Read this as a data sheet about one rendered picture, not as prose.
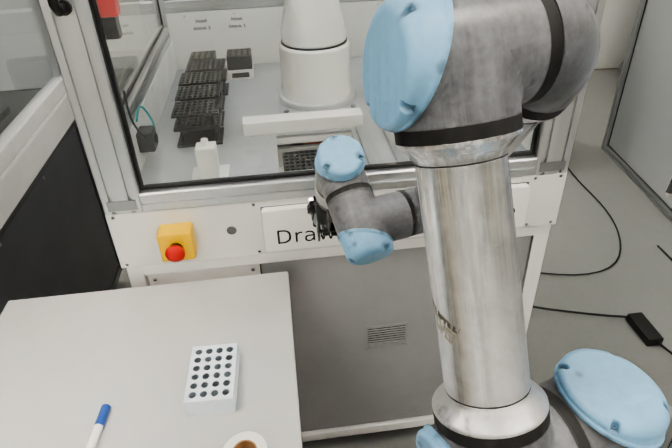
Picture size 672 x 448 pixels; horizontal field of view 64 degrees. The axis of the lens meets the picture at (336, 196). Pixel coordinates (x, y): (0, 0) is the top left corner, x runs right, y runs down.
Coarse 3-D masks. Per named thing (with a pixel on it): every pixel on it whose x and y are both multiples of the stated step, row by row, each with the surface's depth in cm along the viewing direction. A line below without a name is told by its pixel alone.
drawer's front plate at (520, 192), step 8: (512, 184) 123; (520, 184) 123; (512, 192) 122; (520, 192) 122; (528, 192) 123; (520, 200) 124; (528, 200) 124; (520, 208) 125; (520, 216) 126; (520, 224) 127
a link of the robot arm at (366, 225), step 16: (336, 192) 82; (352, 192) 81; (368, 192) 83; (400, 192) 84; (336, 208) 82; (352, 208) 81; (368, 208) 81; (384, 208) 81; (400, 208) 82; (336, 224) 82; (352, 224) 80; (368, 224) 80; (384, 224) 81; (400, 224) 82; (352, 240) 79; (368, 240) 79; (384, 240) 79; (352, 256) 80; (368, 256) 80; (384, 256) 83
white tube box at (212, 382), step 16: (192, 352) 101; (208, 352) 102; (224, 352) 101; (192, 368) 98; (208, 368) 99; (224, 368) 98; (192, 384) 95; (208, 384) 95; (224, 384) 96; (192, 400) 92; (208, 400) 92; (224, 400) 92
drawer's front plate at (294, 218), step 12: (300, 204) 118; (264, 216) 117; (276, 216) 118; (288, 216) 118; (300, 216) 118; (264, 228) 119; (276, 228) 119; (288, 228) 120; (300, 228) 120; (312, 228) 120; (276, 240) 121; (300, 240) 122; (312, 240) 122; (324, 240) 123; (336, 240) 123
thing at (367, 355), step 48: (528, 240) 135; (336, 288) 135; (384, 288) 137; (528, 288) 142; (336, 336) 144; (384, 336) 149; (432, 336) 149; (336, 384) 154; (384, 384) 157; (432, 384) 160; (336, 432) 165
